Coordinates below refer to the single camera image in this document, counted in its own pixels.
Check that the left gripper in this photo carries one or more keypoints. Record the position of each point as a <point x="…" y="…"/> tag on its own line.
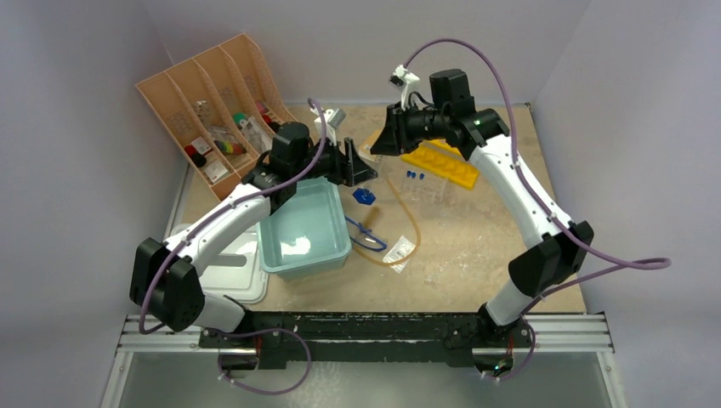
<point x="348" y="168"/>

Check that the tan bristle brush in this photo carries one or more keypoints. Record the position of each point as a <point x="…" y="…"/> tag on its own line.
<point x="371" y="217"/>

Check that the yellow test tube rack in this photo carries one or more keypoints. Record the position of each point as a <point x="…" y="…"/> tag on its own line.
<point x="444" y="161"/>

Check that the white label packet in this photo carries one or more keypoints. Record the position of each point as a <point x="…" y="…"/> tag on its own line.
<point x="398" y="256"/>

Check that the clear well plate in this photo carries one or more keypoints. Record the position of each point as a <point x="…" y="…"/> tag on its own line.
<point x="430" y="190"/>

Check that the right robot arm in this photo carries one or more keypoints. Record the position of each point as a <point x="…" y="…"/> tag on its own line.
<point x="553" y="241"/>

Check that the peach desk file organizer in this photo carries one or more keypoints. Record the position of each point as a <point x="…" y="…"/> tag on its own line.
<point x="198" y="101"/>

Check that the blue safety glasses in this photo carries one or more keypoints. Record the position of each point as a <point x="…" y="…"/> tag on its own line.
<point x="364" y="237"/>

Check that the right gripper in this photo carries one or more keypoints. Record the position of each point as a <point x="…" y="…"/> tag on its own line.
<point x="396" y="139"/>

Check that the tan rubber tubing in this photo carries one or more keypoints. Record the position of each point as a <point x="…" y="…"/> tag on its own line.
<point x="415" y="226"/>

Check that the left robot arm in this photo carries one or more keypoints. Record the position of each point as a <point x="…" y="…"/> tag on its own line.
<point x="166" y="274"/>

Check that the yellow spiral notebook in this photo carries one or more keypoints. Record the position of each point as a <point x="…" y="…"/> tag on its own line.
<point x="364" y="149"/>

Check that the teal plastic bin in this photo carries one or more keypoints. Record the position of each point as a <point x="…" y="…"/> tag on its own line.
<point x="307" y="235"/>

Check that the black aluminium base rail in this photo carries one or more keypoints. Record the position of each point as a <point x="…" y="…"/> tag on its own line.
<point x="274" y="339"/>

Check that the white bin lid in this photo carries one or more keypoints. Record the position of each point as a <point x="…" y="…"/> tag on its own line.
<point x="228" y="264"/>

